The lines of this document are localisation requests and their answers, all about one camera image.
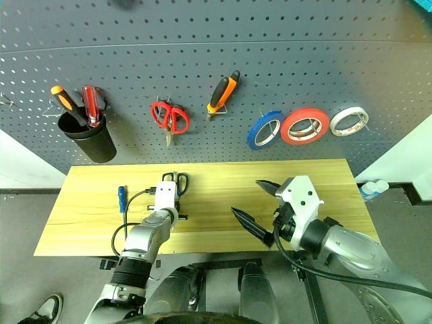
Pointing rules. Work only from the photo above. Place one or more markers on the black and blue scissors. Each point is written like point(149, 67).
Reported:
point(184, 182)

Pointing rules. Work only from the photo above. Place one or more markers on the metal scissors hook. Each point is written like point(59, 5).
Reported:
point(168, 99)

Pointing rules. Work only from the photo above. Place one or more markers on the dark rounded grey shape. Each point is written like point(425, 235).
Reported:
point(258, 293)
point(172, 290)

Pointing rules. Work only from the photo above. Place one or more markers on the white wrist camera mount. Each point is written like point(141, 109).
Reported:
point(302, 192)
point(165, 194)

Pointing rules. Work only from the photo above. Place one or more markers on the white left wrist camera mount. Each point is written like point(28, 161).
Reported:
point(165, 194)

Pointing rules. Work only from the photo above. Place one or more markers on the metal white tape hook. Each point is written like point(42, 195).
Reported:
point(364, 122)

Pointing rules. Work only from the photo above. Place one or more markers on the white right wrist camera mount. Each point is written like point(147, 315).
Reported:
point(302, 192)

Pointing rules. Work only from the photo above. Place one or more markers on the metal red tape hook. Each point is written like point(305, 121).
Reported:
point(312, 125)

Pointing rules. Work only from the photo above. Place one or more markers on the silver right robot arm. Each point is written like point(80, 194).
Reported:
point(354, 249)

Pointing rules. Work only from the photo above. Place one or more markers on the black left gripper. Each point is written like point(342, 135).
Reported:
point(182, 217)

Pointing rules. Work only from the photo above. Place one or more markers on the black and white shoe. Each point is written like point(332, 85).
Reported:
point(45, 308)

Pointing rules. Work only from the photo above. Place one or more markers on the orange and black pliers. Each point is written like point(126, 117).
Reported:
point(219, 92)

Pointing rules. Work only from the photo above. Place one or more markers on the straight metal peg hook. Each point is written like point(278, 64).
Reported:
point(270, 126)

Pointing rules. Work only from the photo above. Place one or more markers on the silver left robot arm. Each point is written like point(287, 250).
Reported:
point(141, 239)

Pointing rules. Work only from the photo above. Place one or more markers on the white tape roll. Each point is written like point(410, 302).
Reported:
point(339, 118)

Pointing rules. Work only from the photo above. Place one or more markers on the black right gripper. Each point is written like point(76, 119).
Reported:
point(285, 222)

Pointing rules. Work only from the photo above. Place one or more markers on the blue tape roll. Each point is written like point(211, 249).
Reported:
point(253, 133)

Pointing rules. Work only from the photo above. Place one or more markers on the grey metal pegboard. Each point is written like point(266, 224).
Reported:
point(216, 50)

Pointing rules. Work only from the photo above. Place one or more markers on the red tape roll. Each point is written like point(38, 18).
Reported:
point(287, 126)

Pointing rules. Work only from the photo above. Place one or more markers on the black cup bracket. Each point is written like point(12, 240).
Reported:
point(105, 103)

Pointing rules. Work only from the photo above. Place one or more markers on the orange and black screwdriver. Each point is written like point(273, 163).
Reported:
point(65, 101)

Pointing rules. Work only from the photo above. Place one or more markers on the clear plastic bottle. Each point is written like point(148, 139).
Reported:
point(368, 190)
point(382, 185)

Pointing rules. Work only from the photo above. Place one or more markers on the teal object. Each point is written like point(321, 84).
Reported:
point(422, 4)

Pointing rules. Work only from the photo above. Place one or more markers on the black plastic cup holder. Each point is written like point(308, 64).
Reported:
point(98, 145)

